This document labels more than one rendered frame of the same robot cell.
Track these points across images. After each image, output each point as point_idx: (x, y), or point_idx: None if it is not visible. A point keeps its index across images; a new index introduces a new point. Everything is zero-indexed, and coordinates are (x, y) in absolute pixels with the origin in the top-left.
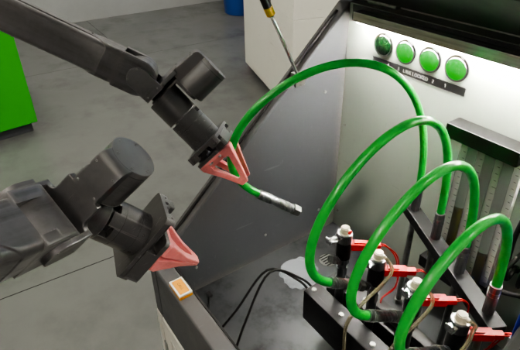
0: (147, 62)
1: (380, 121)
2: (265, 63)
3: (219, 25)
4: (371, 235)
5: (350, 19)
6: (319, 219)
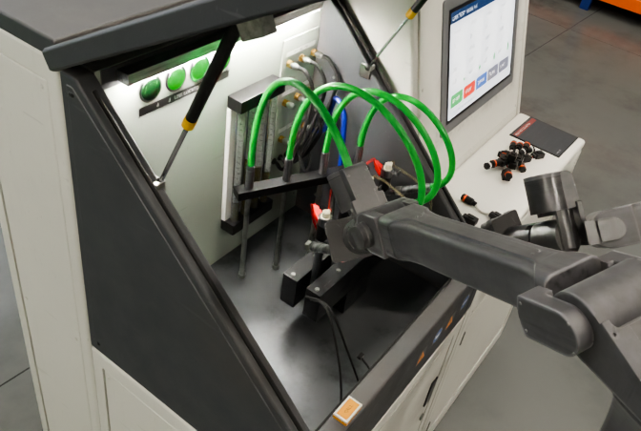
0: (399, 198)
1: (157, 166)
2: None
3: None
4: (431, 145)
5: None
6: (423, 170)
